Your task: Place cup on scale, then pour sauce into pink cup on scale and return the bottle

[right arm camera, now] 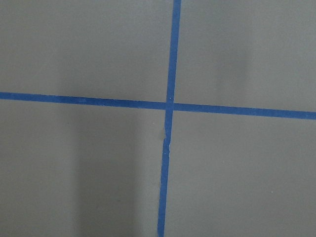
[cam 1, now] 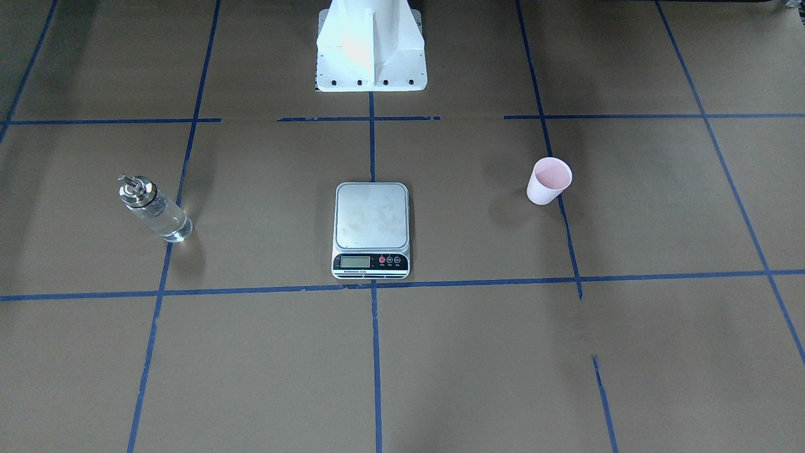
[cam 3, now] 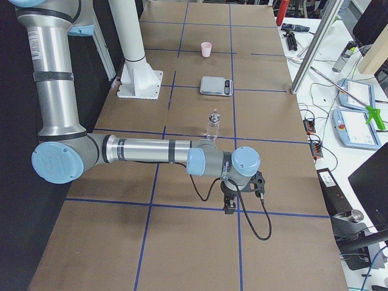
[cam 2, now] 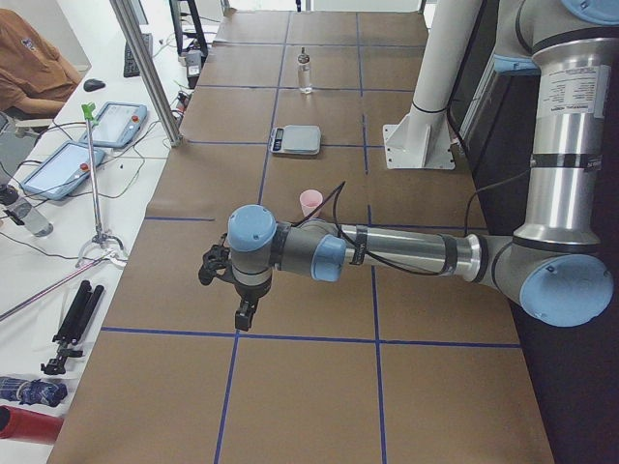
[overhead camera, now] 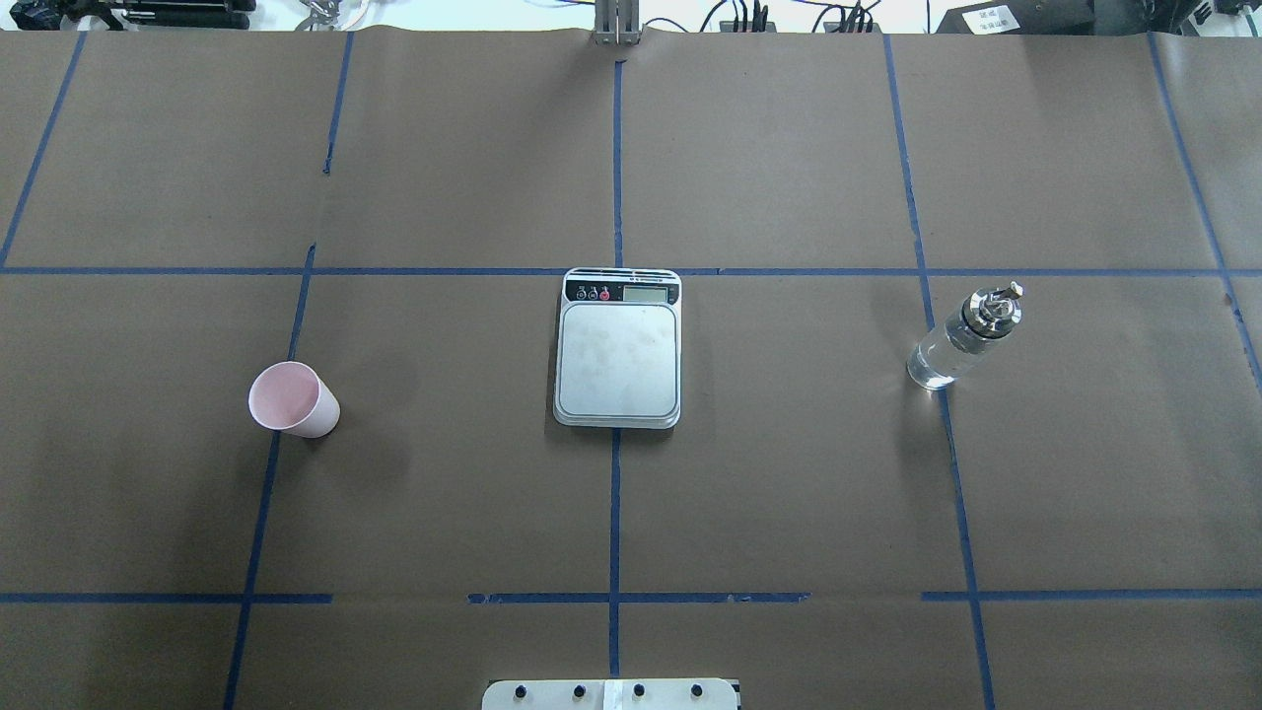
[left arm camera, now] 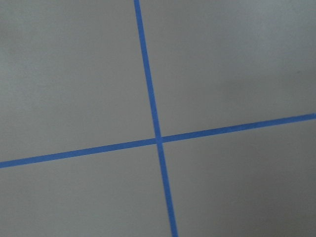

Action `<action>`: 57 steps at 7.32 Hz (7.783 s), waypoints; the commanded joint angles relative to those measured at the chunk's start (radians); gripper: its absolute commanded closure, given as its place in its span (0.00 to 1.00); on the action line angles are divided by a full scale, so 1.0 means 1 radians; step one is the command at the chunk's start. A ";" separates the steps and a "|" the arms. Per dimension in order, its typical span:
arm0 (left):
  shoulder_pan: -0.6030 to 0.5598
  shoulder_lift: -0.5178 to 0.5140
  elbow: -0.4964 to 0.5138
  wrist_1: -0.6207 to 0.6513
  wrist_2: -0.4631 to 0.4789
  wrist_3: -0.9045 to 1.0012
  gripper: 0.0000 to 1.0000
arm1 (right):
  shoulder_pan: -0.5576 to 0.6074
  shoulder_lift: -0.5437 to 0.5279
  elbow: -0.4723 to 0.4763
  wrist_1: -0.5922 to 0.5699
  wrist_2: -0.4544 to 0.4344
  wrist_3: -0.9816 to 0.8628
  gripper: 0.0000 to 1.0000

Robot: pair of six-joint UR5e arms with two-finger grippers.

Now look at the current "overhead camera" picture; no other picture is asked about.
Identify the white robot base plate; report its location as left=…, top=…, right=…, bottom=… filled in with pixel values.
left=481, top=677, right=742, bottom=709

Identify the glass sauce dispenser bottle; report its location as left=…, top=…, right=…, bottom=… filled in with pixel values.
left=906, top=280, right=1026, bottom=391

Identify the pink paper cup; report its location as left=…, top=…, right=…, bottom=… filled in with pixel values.
left=247, top=361, right=341, bottom=439

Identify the white digital kitchen scale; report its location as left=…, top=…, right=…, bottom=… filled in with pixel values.
left=551, top=269, right=681, bottom=430

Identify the aluminium frame post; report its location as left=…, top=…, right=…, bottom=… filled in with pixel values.
left=592, top=0, right=644, bottom=45

